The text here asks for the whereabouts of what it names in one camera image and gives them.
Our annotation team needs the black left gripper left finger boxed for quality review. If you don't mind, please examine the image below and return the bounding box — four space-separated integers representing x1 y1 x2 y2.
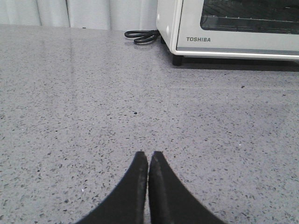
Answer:
78 151 148 224

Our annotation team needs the black power cable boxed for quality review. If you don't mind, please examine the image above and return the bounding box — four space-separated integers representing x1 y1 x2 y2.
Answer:
124 29 159 45

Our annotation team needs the grey-white curtain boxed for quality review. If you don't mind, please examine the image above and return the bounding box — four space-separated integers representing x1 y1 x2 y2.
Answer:
0 0 157 31

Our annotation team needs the glass oven door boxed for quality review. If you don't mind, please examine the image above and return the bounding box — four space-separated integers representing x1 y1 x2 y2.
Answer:
177 0 299 55

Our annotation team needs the white Toshiba toaster oven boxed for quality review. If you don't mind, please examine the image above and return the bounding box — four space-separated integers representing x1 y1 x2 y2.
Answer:
156 0 299 65

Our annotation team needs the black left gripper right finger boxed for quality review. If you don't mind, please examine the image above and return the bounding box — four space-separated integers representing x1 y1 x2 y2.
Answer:
148 151 224 224

